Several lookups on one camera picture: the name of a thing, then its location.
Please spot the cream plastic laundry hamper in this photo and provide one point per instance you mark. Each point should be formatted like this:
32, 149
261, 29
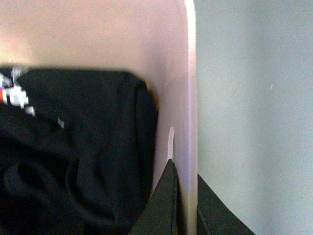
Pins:
155, 39

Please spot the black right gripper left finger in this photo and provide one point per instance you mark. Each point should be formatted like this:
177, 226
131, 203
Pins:
160, 214

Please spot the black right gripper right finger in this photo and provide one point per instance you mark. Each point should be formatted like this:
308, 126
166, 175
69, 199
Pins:
213, 216

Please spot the black printed t-shirt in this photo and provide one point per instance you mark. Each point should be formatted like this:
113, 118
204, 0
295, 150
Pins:
83, 164

